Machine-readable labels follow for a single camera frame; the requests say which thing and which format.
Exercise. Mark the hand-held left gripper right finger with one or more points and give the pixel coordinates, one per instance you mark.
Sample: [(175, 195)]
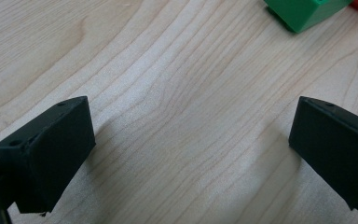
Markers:
[(338, 149)]

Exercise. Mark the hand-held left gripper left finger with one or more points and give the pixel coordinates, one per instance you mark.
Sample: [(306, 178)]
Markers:
[(52, 155)]

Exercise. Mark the green building block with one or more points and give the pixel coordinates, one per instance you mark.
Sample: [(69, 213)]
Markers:
[(304, 12)]

